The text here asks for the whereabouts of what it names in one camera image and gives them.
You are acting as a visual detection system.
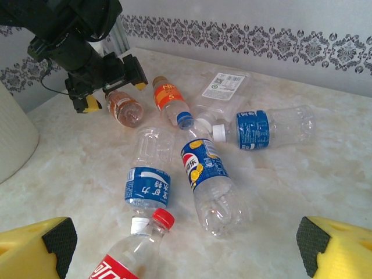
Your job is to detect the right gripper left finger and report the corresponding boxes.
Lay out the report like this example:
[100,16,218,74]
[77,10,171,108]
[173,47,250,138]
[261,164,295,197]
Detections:
[0,216,78,279]

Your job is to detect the clear bottle white label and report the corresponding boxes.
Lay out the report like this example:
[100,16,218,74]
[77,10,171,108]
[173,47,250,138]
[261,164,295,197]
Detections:
[193,71,252,128]

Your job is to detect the white ribbed bin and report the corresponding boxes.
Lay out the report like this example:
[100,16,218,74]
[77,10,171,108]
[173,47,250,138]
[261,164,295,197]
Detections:
[0,80,41,184]

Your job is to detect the aluminium frame post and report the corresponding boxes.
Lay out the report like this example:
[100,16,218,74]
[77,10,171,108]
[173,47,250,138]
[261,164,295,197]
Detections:
[108,14,132,58]

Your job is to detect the brown tea bottle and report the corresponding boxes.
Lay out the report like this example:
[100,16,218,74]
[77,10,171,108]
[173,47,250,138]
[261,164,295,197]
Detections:
[104,90,145,128]

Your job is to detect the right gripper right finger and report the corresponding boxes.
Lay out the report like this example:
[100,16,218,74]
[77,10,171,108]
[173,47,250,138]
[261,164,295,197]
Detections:
[295,216,372,279]

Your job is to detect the clear water bottle blue label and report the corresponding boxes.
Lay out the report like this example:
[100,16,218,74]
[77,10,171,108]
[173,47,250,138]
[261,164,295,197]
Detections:
[124,126,177,235]
[212,105,316,151]

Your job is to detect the orange label juice bottle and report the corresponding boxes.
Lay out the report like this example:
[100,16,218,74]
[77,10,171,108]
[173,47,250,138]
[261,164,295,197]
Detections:
[152,76,189,126]

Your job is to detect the thin black cable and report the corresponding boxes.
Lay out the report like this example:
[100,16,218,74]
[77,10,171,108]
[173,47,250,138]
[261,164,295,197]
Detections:
[40,58,72,95]

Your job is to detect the blue yellow label soda bottle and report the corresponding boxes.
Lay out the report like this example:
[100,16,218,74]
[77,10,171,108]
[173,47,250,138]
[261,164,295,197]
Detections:
[176,112,248,238]

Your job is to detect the red label cola bottle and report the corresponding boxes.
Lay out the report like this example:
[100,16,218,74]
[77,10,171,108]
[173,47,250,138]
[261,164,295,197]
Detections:
[88,208,176,279]

